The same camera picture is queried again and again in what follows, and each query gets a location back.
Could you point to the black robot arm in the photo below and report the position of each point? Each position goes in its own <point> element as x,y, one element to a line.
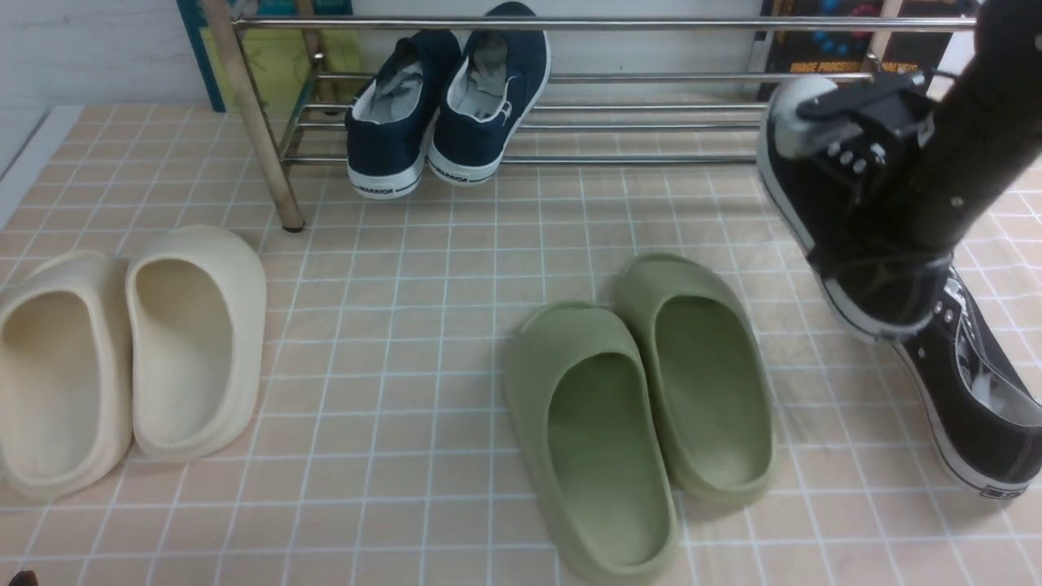
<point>934,166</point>

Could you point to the green foam slide left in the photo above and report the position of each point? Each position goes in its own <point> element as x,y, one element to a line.
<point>580,407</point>

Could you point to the black poster board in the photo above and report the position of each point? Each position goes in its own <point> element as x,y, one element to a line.
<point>853,51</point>

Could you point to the navy canvas sneaker left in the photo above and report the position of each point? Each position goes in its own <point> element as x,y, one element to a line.
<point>387,122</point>

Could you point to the cream foam slide left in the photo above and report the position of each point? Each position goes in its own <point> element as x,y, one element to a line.
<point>66,394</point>

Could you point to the navy canvas sneaker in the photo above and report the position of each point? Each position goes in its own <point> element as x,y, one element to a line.
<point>387,122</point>
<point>501,75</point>

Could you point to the green foam slide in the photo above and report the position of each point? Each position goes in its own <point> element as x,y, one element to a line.
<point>707,380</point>
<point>580,407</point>

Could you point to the green foam slide right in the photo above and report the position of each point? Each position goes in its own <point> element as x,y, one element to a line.
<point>707,380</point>

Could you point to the cream foam slide right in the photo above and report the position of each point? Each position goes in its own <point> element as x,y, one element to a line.
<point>196,300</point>

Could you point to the navy canvas sneaker right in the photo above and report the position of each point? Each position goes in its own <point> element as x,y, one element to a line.
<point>501,75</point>

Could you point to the teal framed yellow board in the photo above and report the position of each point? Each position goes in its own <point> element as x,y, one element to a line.
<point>277,59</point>

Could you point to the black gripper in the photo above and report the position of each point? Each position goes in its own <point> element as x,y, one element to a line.
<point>870,130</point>

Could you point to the black canvas sneaker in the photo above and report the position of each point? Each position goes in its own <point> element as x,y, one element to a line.
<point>985,423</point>
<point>880,283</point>

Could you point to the metal shoe rack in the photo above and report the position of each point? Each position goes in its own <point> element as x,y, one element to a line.
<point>278,157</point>

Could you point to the cream foam slide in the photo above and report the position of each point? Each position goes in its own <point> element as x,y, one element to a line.
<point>66,394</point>
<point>196,300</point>

